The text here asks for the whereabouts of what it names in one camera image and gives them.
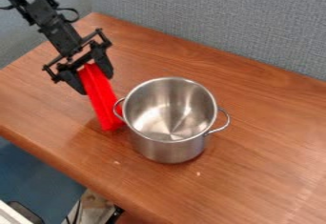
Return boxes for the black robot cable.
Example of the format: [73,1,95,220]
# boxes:
[55,7,81,24]

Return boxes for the stainless steel pot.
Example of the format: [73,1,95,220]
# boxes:
[113,77,228,164]

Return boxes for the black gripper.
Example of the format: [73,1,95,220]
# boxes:
[40,21,113,95]

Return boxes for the black table leg frame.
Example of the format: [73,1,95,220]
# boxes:
[61,200,123,224]

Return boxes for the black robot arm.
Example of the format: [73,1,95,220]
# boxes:
[0,0,113,94]

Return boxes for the red rectangular block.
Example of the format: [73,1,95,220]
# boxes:
[79,63,123,131]

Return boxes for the white object at corner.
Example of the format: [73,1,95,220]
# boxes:
[0,200,29,224]

